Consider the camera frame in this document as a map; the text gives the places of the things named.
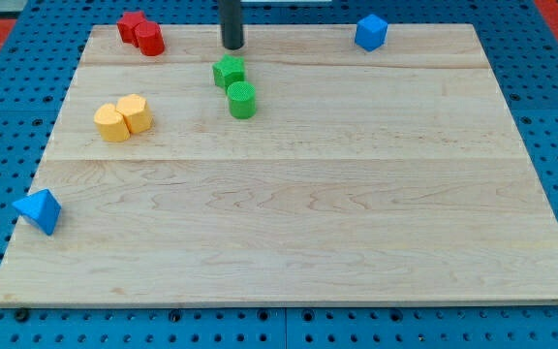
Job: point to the green star block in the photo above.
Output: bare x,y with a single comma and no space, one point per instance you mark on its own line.
227,70

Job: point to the red star block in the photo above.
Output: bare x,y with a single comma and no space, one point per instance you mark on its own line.
127,25

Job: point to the green cylinder block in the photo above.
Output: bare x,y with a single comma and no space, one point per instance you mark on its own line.
242,99

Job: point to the wooden board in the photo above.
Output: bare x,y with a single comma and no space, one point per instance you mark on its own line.
395,177

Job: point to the yellow hexagon block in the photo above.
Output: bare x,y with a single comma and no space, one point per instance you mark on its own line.
136,112

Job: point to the blue cube block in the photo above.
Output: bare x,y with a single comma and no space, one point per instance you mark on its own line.
371,32

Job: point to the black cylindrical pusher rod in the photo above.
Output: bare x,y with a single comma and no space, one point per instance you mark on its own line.
231,24

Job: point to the yellow heart block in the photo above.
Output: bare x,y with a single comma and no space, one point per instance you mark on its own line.
111,124

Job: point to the red cylinder block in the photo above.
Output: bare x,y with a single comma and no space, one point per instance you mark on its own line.
149,38

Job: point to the blue triangle block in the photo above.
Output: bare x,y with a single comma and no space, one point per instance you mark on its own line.
40,209

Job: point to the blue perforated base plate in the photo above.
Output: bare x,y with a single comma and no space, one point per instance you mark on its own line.
37,63

